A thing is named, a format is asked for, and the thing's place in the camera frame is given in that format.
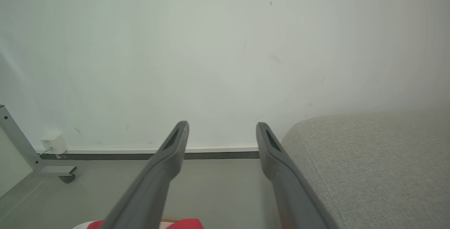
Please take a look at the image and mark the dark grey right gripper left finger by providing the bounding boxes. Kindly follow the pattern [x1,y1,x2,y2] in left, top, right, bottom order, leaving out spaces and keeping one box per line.
[101,121,189,229]

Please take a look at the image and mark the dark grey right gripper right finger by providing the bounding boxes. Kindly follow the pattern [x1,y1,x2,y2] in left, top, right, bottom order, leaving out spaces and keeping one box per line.
[256,122,340,229]

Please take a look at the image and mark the red and white clothing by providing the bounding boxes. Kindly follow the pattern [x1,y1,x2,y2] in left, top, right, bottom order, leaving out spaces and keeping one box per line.
[73,218,205,229]

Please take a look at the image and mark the white skirting board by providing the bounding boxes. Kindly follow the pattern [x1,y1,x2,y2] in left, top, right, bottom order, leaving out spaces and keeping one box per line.
[35,146,259,154]

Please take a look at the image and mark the light grey fabric sofa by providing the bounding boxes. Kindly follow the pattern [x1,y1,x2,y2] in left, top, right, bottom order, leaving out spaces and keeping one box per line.
[281,111,450,229]

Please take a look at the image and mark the white wall power adapter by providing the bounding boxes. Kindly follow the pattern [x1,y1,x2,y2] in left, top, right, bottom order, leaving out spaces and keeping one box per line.
[40,134,69,155]

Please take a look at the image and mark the grey metal frame with caster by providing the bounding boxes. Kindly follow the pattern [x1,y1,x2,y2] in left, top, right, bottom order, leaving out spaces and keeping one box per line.
[0,104,77,184]

